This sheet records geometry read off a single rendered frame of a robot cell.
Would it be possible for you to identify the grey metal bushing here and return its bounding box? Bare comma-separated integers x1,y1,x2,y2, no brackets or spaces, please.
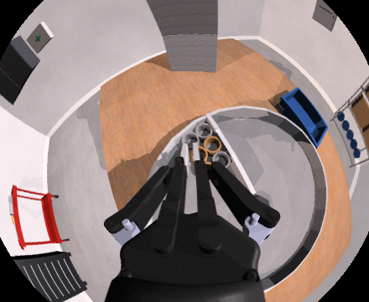
182,132,200,151
211,151,231,168
195,123,212,143

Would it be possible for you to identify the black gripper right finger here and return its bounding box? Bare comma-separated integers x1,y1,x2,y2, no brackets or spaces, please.
193,143,281,254

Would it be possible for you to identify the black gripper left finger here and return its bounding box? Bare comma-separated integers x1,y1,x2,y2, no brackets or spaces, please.
104,143,189,254

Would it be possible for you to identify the blue open-top crate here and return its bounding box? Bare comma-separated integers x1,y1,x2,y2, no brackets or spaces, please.
275,87,328,148

